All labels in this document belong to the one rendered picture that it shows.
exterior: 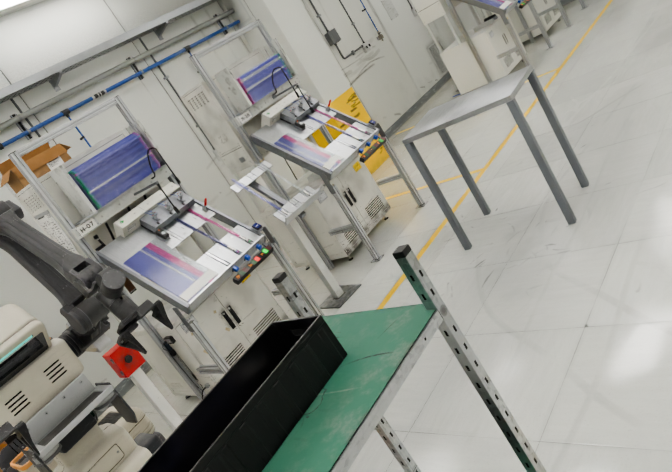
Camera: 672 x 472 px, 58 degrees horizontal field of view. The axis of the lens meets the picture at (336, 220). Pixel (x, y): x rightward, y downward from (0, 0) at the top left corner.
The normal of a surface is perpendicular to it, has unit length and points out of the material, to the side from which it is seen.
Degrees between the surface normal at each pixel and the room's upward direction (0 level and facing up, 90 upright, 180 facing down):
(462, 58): 90
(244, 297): 90
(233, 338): 90
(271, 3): 90
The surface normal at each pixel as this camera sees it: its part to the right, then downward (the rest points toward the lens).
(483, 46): -0.53, 0.55
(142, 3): 0.67, -0.20
